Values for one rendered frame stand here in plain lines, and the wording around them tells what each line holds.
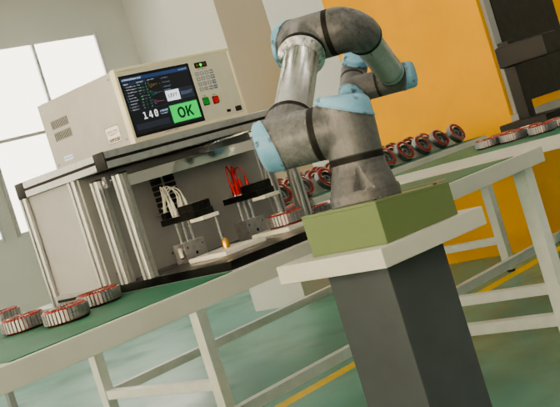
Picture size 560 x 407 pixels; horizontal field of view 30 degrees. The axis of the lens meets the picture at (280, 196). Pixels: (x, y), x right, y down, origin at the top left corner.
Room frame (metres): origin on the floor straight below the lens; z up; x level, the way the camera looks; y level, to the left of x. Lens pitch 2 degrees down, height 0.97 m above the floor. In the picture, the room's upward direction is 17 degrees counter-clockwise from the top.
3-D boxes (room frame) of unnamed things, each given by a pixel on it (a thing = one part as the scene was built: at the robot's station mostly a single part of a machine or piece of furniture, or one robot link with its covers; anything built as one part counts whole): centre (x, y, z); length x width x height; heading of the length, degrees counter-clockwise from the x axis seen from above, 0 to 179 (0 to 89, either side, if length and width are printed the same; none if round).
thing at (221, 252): (2.75, 0.17, 0.78); 0.15 x 0.15 x 0.01; 45
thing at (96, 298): (2.61, 0.51, 0.77); 0.11 x 0.11 x 0.04
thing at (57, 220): (2.88, 0.60, 0.91); 0.28 x 0.03 x 0.32; 45
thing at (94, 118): (3.07, 0.31, 1.22); 0.44 x 0.39 x 0.20; 135
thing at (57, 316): (2.43, 0.56, 0.77); 0.11 x 0.11 x 0.04
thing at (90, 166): (3.06, 0.32, 1.09); 0.68 x 0.44 x 0.05; 135
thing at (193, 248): (2.85, 0.28, 0.80); 0.07 x 0.05 x 0.06; 135
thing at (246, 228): (3.02, 0.11, 0.80); 0.07 x 0.05 x 0.06; 135
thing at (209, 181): (3.01, 0.27, 0.92); 0.66 x 0.01 x 0.30; 135
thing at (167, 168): (2.90, 0.16, 1.03); 0.62 x 0.01 x 0.03; 135
